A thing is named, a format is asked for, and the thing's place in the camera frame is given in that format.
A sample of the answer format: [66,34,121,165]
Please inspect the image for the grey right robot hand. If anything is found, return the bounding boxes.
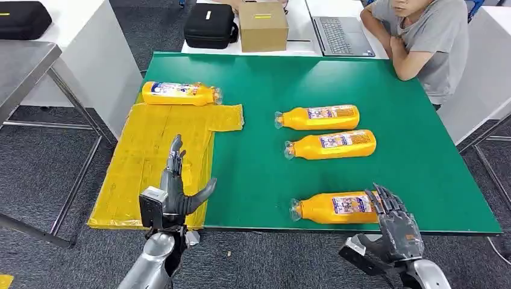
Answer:
[357,183,425,264]

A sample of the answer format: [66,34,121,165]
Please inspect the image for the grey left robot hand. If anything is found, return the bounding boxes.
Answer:
[159,134,218,228]

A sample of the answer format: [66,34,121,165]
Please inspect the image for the orange drink bottle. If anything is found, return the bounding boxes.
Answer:
[142,81,223,107]
[289,190,380,225]
[283,129,377,161]
[274,104,360,131]

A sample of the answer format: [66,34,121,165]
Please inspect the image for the yellow plastic sheet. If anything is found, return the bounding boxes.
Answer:
[87,102,245,231]

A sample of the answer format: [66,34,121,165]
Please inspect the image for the green table mat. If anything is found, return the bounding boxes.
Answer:
[137,52,503,236]

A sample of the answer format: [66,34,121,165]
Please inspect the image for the white table with side panel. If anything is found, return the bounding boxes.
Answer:
[437,5,511,146]
[20,0,143,140]

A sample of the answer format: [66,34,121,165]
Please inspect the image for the black case with white label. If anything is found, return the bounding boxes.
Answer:
[183,3,239,50]

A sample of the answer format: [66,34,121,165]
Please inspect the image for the brown cardboard box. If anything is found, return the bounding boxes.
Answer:
[238,1,289,53]

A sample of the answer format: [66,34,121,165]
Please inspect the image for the steel table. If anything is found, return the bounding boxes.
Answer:
[0,40,116,249]

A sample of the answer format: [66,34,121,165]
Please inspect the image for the person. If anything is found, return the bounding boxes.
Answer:
[360,0,470,111]

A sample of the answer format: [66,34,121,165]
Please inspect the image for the grey laptop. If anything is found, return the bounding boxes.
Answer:
[305,0,377,57]

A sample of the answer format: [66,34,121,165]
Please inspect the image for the white desk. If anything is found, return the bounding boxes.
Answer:
[180,0,390,60]

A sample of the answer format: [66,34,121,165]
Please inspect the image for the black case with yellow label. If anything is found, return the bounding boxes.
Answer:
[0,1,52,41]

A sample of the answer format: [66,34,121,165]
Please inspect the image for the blue chair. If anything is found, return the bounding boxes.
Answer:
[466,0,486,23]

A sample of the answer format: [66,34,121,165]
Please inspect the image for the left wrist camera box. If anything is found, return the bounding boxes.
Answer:
[139,186,169,231]

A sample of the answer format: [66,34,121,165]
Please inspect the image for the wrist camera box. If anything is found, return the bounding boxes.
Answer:
[139,186,169,231]
[338,235,386,277]

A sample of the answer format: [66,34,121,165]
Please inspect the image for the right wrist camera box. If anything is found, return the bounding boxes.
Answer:
[338,235,386,277]

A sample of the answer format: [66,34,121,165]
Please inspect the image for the white floor cable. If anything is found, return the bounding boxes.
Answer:
[487,237,511,266]

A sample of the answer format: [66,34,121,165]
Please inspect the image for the steel table leg frame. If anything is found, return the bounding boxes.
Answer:
[457,113,511,210]

